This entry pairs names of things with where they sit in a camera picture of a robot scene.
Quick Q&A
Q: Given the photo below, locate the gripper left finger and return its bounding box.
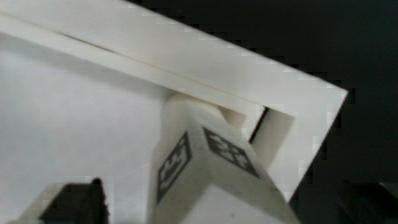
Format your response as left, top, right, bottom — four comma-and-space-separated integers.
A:
39, 178, 110, 224

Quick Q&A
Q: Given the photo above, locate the white U-shaped obstacle fence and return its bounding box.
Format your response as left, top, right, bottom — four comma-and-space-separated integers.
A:
0, 0, 348, 196

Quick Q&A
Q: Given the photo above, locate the white table leg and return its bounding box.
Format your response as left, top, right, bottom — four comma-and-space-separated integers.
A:
145, 94, 300, 224

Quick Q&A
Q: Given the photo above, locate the white square tabletop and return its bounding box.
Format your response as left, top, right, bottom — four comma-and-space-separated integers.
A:
0, 12, 262, 224

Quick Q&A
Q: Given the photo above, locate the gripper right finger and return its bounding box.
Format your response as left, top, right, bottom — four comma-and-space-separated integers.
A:
337, 182, 398, 224

